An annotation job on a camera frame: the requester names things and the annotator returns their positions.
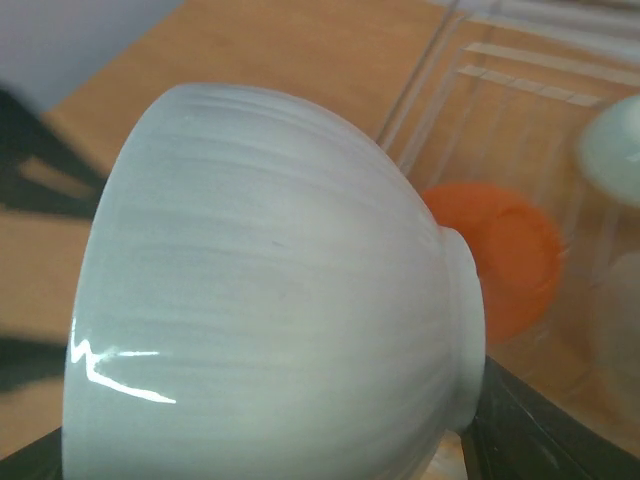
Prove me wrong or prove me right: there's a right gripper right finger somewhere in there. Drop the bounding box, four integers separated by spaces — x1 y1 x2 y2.
461 358 639 480

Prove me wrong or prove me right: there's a teal patterned ceramic bowl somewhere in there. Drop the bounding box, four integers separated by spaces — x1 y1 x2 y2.
576 95 639 208

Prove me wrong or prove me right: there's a plain white bottom bowl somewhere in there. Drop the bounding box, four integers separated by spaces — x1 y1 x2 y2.
62 84 485 479

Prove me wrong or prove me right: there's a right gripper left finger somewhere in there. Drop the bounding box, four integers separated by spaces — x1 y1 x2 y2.
0 428 63 480

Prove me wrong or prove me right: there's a chrome wire dish rack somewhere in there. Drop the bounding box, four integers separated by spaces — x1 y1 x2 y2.
376 1 639 453

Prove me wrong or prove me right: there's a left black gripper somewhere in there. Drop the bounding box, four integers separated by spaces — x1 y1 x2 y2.
0 87 109 396

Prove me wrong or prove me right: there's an orange white ceramic bowl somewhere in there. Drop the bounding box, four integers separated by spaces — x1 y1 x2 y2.
422 182 565 345

